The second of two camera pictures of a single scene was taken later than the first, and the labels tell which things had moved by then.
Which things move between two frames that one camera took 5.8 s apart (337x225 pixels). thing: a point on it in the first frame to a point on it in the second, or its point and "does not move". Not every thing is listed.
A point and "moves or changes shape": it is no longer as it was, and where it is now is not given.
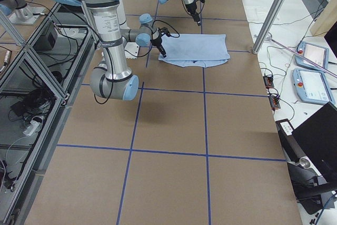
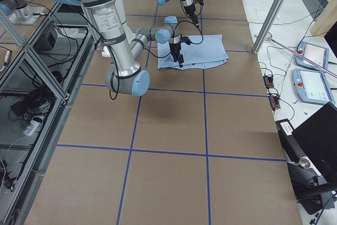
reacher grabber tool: [301, 57] does not move
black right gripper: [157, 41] to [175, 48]
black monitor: [318, 136] does not move
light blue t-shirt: [201, 50] moves or changes shape
